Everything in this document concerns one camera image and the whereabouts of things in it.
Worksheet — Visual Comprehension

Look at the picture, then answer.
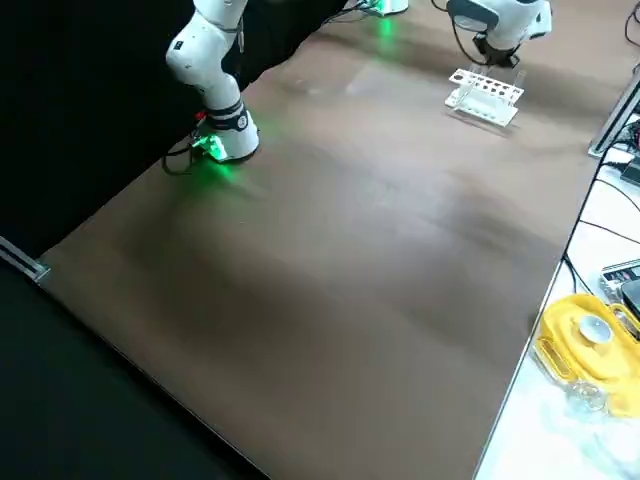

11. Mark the white test tube rack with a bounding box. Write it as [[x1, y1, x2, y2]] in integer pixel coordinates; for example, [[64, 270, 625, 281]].
[[443, 68, 526, 130]]

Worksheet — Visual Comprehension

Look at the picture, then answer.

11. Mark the grey power strip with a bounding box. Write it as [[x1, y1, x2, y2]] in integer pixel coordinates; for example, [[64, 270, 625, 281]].
[[597, 258, 640, 301]]

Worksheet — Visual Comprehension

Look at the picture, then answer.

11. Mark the aluminium frame post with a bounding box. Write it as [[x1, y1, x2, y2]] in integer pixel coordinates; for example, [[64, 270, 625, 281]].
[[587, 74, 640, 159], [0, 234, 51, 287]]

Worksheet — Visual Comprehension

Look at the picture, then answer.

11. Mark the black device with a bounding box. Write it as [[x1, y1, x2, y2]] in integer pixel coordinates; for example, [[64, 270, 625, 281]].
[[619, 279, 640, 321], [618, 158, 640, 187]]

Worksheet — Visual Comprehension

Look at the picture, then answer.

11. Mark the black cable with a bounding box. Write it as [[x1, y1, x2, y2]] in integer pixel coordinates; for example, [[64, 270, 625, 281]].
[[449, 2, 489, 65], [322, 0, 374, 25], [163, 110, 211, 177], [621, 0, 640, 47], [562, 144, 640, 296]]

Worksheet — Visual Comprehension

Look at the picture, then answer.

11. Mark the yellow plastic tray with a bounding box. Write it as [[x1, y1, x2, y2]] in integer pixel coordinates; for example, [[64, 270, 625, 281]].
[[533, 293, 640, 419]]

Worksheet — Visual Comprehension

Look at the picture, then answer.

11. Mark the round silver lid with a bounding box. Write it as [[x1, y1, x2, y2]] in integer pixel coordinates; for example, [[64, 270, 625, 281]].
[[578, 314, 615, 346]]

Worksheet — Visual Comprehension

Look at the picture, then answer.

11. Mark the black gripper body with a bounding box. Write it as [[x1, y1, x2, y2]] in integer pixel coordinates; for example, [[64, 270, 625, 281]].
[[483, 43, 520, 69]]

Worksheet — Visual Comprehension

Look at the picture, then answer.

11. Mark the clear glass flask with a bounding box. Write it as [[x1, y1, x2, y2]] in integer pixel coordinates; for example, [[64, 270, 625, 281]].
[[563, 378, 609, 414]]

